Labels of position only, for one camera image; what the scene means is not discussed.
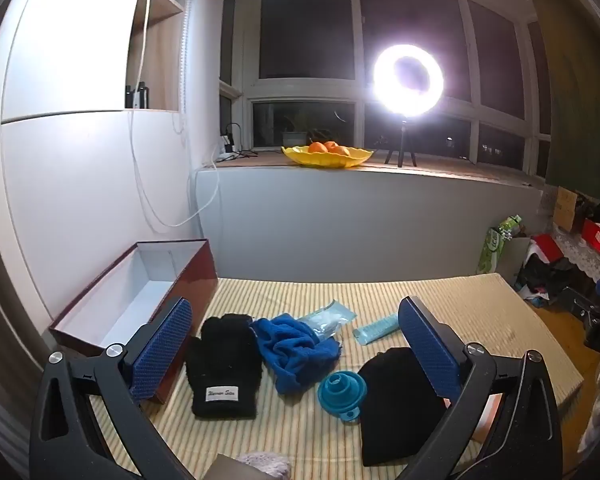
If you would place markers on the black beanie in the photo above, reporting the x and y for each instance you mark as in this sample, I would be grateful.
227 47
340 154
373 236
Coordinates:
400 405

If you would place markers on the wooden windowsill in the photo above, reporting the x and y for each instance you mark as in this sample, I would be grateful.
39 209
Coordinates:
455 170

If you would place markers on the white power strip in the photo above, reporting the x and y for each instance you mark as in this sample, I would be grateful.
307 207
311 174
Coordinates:
228 151

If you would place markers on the black knit glove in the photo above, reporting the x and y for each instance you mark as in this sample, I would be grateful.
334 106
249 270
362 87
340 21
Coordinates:
225 360

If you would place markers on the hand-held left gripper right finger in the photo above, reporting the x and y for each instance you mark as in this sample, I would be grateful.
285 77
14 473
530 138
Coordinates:
427 350

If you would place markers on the blue fleece towel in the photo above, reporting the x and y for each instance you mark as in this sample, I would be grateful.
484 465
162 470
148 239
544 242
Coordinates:
295 355

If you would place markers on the clear plastic packet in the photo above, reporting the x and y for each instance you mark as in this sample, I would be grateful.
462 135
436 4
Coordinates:
325 317

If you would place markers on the black charger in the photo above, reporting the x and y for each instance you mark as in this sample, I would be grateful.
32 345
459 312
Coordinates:
228 139

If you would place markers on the brown cardboard box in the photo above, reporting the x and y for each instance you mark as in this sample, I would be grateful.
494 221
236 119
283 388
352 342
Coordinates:
565 207

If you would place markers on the teal collapsible funnel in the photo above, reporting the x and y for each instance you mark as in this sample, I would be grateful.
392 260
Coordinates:
341 392

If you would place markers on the black bottle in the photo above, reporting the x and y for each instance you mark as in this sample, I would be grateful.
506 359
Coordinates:
129 97
144 96

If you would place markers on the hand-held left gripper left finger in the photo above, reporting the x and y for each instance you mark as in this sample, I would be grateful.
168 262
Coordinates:
160 350

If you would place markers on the wooden wall shelf niche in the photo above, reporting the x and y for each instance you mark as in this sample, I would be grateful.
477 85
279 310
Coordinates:
165 50

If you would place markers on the dark green curtain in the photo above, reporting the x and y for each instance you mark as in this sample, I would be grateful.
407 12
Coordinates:
575 85

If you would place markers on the white wardrobe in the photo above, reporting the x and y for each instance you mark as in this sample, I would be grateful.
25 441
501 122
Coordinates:
80 170

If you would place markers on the pale pink knit item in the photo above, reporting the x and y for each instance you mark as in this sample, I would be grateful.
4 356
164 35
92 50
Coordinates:
265 467

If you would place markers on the potted plant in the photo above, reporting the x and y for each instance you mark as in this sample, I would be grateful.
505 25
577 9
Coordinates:
295 138

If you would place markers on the light blue ribbed packet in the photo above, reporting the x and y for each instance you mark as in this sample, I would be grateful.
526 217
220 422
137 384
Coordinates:
377 329

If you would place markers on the yellow fruit plate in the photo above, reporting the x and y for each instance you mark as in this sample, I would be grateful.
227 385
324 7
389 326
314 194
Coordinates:
325 159

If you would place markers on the green and white packet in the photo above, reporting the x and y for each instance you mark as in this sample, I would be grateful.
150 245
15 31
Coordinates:
495 250

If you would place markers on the red-brown cardboard box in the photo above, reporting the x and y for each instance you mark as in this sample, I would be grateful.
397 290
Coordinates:
195 280

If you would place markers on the white lace cloth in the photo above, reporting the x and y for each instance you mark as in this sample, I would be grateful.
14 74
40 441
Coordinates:
590 265

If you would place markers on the black mini tripod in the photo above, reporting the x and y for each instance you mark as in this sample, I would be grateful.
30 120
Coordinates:
404 140

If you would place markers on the pile of clothes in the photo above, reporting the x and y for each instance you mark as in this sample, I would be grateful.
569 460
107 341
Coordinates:
545 275

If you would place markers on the striped yellow mat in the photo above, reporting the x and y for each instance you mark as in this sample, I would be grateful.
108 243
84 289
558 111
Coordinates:
290 440

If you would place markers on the white framed window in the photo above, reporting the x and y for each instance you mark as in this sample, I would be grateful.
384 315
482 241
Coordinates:
300 90

